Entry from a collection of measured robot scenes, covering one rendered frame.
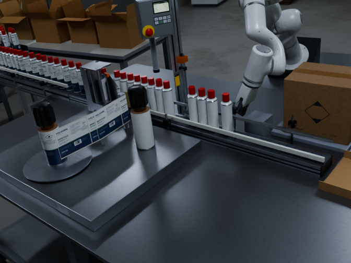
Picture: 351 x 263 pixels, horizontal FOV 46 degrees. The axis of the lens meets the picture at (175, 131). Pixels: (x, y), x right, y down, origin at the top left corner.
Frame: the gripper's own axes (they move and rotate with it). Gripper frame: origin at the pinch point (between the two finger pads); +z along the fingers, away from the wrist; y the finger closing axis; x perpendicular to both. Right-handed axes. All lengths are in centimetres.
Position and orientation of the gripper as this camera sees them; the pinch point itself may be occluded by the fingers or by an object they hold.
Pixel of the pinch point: (242, 110)
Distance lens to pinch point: 186.9
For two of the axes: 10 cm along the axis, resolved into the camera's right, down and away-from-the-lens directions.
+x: 7.6, 5.2, -4.0
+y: -6.4, 4.3, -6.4
